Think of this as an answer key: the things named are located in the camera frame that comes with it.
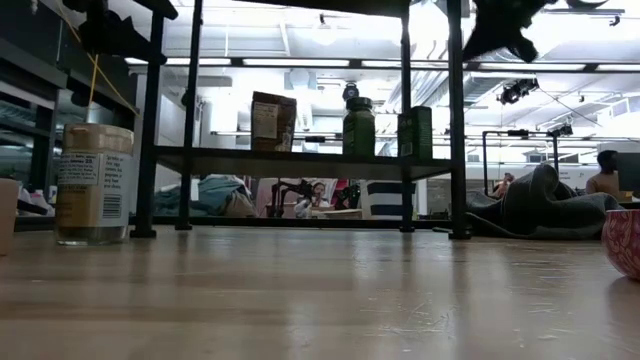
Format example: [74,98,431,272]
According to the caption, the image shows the navy white striped object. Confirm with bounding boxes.
[358,179,418,221]

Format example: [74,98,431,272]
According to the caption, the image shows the black ceiling spotlight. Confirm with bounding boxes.
[496,77,541,106]

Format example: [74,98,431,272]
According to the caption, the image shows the black pipe stand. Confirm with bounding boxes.
[480,128,562,197]

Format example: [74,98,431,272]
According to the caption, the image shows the green black pepper tin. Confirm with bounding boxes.
[397,105,434,160]

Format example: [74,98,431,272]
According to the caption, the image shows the yellow cable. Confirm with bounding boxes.
[54,0,141,126]

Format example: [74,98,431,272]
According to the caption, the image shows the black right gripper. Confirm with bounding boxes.
[462,0,551,63]

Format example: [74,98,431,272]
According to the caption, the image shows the tan lid spice jar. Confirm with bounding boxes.
[54,123,135,247]

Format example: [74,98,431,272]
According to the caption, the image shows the black metal wood shelf unit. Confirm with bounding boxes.
[128,0,474,241]

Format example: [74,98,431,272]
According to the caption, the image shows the green label glass spice jar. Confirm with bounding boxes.
[342,96,377,158]

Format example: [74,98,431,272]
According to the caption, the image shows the grey cloth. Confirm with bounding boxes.
[464,163,624,241]

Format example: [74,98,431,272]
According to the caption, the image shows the teal cloth pile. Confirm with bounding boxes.
[153,173,257,219]

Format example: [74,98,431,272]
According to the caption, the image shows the black monitor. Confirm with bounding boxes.
[615,152,640,200]

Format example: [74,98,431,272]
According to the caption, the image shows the black table rig frame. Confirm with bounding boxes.
[14,214,454,232]

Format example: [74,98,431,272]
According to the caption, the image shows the dark storage rack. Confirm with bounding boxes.
[0,0,69,194]

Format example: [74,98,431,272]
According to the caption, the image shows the brown orange spice pouch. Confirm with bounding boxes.
[249,91,298,153]

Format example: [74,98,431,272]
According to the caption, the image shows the small white round tin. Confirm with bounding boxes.
[601,208,640,281]

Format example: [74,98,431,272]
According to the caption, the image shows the tan cardboard box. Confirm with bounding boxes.
[0,178,20,257]

